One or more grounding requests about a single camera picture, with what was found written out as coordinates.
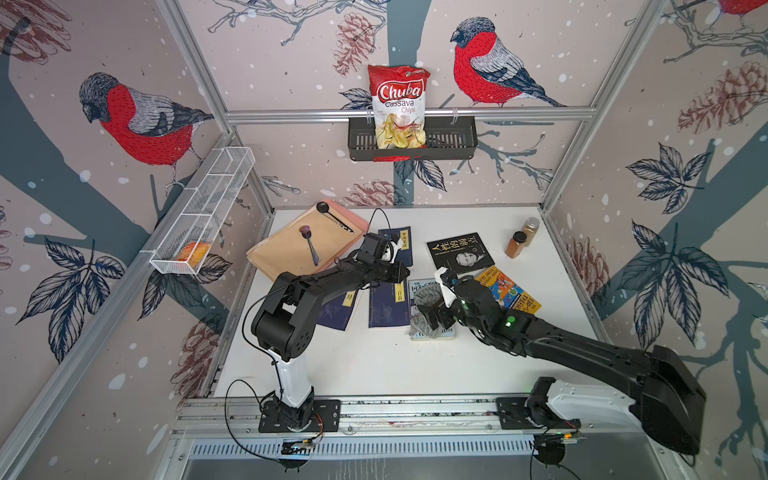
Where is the dark blue book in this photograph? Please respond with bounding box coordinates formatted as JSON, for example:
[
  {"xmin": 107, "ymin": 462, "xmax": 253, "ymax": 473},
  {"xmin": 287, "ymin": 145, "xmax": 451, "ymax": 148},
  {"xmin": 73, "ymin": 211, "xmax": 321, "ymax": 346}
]
[
  {"xmin": 368, "ymin": 281, "xmax": 410, "ymax": 328},
  {"xmin": 317, "ymin": 291, "xmax": 358, "ymax": 331}
]

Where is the colourful treehouse book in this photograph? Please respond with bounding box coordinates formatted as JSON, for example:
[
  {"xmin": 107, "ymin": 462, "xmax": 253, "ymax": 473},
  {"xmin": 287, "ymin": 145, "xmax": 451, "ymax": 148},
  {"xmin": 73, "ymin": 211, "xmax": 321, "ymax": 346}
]
[{"xmin": 407, "ymin": 277, "xmax": 457, "ymax": 342}]

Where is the grey striped cloth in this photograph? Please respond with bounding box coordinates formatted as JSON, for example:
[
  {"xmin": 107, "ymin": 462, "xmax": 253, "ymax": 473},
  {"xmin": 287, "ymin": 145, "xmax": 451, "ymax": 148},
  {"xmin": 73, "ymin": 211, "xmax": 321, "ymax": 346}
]
[{"xmin": 410, "ymin": 280, "xmax": 448, "ymax": 337}]

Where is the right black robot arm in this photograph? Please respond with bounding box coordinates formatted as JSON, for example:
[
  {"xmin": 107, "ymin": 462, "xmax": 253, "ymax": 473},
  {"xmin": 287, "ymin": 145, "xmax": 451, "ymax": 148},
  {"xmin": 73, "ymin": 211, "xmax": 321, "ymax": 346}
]
[{"xmin": 428, "ymin": 268, "xmax": 706, "ymax": 456}]

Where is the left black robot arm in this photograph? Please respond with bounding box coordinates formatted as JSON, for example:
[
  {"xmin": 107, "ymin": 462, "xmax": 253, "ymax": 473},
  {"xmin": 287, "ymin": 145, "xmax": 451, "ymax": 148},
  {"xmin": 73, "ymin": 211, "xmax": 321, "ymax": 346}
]
[{"xmin": 250, "ymin": 233, "xmax": 409, "ymax": 425}]

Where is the blue book yellow label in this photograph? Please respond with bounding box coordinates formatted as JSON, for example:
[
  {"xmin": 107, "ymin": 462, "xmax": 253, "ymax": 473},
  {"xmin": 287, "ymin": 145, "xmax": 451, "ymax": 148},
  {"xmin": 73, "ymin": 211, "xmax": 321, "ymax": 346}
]
[{"xmin": 378, "ymin": 226, "xmax": 413, "ymax": 267}]

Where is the yellow orange treehouse book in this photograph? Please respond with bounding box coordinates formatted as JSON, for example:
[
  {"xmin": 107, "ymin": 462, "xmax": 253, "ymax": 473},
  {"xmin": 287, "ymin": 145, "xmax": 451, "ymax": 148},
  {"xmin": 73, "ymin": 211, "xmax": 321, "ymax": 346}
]
[{"xmin": 475, "ymin": 266, "xmax": 541, "ymax": 314}]

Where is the black book with face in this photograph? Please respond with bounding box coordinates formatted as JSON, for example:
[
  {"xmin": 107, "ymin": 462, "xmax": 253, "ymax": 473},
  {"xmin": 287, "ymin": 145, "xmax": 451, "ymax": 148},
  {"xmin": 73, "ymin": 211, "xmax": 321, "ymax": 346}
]
[{"xmin": 427, "ymin": 232, "xmax": 495, "ymax": 275}]

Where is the brown spice jar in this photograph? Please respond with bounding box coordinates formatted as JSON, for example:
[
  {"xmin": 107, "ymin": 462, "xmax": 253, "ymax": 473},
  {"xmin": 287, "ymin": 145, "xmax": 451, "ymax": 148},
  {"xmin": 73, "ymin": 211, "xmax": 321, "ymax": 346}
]
[{"xmin": 505, "ymin": 230, "xmax": 527, "ymax": 259}]

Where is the pink tray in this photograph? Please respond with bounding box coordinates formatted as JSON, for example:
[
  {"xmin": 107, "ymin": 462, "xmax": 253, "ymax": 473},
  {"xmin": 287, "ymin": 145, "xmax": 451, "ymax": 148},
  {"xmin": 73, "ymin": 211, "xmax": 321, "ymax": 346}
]
[{"xmin": 291, "ymin": 199, "xmax": 368, "ymax": 275}]

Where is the iridescent purple spoon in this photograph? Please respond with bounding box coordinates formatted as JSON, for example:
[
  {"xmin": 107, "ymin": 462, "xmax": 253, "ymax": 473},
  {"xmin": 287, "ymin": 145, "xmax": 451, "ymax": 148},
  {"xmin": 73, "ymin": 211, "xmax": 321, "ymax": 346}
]
[{"xmin": 299, "ymin": 225, "xmax": 320, "ymax": 266}]

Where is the black spoon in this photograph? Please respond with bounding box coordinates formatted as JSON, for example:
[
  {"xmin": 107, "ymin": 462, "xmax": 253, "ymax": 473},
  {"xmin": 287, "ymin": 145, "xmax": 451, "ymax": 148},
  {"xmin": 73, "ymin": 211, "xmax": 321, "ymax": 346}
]
[{"xmin": 315, "ymin": 201, "xmax": 353, "ymax": 233}]

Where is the tan paper sheet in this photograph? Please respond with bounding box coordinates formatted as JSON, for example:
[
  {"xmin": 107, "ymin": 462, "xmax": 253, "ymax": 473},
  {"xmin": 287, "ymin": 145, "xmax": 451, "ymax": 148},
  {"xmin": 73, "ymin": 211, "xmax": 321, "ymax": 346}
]
[{"xmin": 246, "ymin": 205, "xmax": 365, "ymax": 282}]

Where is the tan spice jar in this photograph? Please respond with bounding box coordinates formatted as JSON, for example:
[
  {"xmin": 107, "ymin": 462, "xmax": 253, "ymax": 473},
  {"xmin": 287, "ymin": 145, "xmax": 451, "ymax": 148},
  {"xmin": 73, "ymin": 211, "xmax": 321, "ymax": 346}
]
[{"xmin": 521, "ymin": 217, "xmax": 540, "ymax": 243}]

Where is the red cassava chips bag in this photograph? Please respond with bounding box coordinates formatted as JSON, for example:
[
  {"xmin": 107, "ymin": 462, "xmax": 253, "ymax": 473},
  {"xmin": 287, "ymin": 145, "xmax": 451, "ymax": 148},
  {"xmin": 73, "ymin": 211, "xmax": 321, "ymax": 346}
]
[{"xmin": 368, "ymin": 65, "xmax": 430, "ymax": 149}]

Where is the orange packet in shelf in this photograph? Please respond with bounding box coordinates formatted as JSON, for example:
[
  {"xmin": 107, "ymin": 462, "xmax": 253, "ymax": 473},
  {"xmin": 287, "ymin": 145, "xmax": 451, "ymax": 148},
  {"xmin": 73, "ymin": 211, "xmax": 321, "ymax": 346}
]
[{"xmin": 174, "ymin": 241, "xmax": 211, "ymax": 267}]

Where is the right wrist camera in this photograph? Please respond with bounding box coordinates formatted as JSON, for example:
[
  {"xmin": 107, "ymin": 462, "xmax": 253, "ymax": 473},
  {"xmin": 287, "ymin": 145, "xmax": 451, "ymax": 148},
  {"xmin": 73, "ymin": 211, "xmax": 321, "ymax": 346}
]
[{"xmin": 434, "ymin": 267, "xmax": 458, "ymax": 307}]

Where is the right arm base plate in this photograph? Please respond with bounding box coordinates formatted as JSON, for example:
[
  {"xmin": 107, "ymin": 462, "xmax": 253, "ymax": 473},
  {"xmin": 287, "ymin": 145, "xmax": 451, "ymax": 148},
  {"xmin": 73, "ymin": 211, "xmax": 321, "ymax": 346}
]
[{"xmin": 495, "ymin": 396, "xmax": 581, "ymax": 430}]

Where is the black wall basket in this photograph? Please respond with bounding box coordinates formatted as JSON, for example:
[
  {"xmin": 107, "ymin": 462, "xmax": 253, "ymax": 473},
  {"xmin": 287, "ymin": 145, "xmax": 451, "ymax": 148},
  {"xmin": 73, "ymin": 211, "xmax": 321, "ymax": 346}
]
[{"xmin": 347, "ymin": 116, "xmax": 478, "ymax": 163}]

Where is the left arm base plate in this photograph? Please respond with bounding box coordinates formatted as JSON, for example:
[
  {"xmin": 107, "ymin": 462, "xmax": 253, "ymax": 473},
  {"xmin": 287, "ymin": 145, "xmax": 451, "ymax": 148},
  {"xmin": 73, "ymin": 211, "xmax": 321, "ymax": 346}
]
[{"xmin": 258, "ymin": 398, "xmax": 341, "ymax": 433}]

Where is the black cable right base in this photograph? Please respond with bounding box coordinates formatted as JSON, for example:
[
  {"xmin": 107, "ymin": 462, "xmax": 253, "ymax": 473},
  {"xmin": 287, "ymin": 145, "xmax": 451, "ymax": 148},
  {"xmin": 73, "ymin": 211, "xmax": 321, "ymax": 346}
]
[{"xmin": 527, "ymin": 419, "xmax": 580, "ymax": 480}]

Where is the black cable base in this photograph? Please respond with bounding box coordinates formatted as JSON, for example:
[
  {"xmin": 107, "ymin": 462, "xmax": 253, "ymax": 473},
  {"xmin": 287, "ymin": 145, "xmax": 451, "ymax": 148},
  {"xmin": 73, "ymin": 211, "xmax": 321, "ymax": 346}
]
[
  {"xmin": 223, "ymin": 377, "xmax": 313, "ymax": 466},
  {"xmin": 527, "ymin": 419, "xmax": 580, "ymax": 480}
]

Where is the white wire shelf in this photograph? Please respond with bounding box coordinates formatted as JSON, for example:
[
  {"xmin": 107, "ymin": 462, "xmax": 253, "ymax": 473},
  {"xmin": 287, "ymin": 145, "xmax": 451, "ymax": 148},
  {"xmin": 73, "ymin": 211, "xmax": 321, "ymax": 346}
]
[{"xmin": 150, "ymin": 146, "xmax": 255, "ymax": 275}]

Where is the black cable left base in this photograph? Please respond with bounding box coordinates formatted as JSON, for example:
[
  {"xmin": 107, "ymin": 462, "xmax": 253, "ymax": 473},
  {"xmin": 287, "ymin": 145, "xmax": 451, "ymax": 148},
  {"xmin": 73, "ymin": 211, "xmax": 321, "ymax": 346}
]
[{"xmin": 223, "ymin": 377, "xmax": 313, "ymax": 466}]

